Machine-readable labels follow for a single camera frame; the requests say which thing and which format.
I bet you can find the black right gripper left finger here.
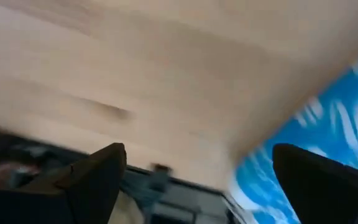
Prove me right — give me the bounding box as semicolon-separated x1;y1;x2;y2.
54;142;127;224

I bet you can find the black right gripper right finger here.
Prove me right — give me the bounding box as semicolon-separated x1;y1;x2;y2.
272;142;358;224

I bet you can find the blue silicone tube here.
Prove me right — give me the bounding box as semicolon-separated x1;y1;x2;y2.
228;43;358;224

